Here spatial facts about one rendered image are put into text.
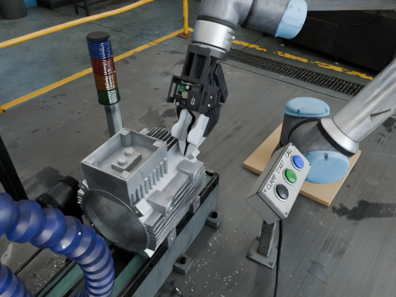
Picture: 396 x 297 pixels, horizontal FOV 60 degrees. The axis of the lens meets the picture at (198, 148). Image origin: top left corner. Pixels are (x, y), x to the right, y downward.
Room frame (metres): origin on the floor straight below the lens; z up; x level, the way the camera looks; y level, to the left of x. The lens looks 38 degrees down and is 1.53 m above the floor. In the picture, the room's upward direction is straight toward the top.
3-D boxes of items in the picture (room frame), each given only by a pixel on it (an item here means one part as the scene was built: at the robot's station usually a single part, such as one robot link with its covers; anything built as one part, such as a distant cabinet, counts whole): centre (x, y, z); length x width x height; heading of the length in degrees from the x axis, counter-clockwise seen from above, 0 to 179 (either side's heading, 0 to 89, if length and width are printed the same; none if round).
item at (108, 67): (0.86, 0.26, 1.14); 0.06 x 0.06 x 0.04
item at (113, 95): (0.86, 0.26, 1.05); 0.06 x 0.06 x 0.04
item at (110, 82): (0.86, 0.26, 1.10); 0.06 x 0.06 x 0.04
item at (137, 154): (0.48, 0.13, 1.11); 0.12 x 0.11 x 0.07; 151
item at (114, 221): (0.51, 0.11, 1.02); 0.20 x 0.19 x 0.19; 151
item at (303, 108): (0.81, -0.30, 0.98); 0.13 x 0.12 x 0.14; 1
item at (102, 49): (0.86, 0.26, 1.19); 0.06 x 0.06 x 0.04
